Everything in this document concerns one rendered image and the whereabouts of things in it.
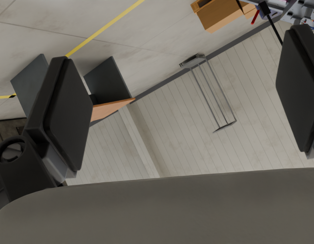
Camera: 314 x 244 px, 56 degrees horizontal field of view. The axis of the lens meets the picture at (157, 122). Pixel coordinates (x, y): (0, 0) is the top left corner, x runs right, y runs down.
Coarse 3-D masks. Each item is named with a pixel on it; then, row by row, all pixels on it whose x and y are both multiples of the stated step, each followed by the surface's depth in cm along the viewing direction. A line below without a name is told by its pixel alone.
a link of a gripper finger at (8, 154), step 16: (0, 144) 9; (16, 144) 9; (0, 160) 9; (16, 160) 9; (32, 160) 9; (0, 176) 9; (16, 176) 9; (32, 176) 8; (48, 176) 8; (16, 192) 8; (32, 192) 8
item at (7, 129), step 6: (6, 120) 483; (12, 120) 491; (18, 120) 504; (24, 120) 516; (0, 126) 465; (6, 126) 475; (12, 126) 485; (18, 126) 498; (0, 132) 460; (6, 132) 470; (12, 132) 480; (18, 132) 491; (0, 138) 457
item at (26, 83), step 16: (32, 64) 322; (112, 64) 424; (16, 80) 339; (32, 80) 327; (96, 80) 442; (112, 80) 429; (32, 96) 331; (96, 96) 448; (112, 96) 434; (128, 96) 420; (96, 112) 382; (112, 112) 444
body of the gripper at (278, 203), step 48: (48, 192) 7; (96, 192) 7; (144, 192) 7; (192, 192) 7; (240, 192) 6; (288, 192) 6; (0, 240) 7; (48, 240) 6; (96, 240) 6; (144, 240) 6; (192, 240) 6; (240, 240) 6; (288, 240) 5
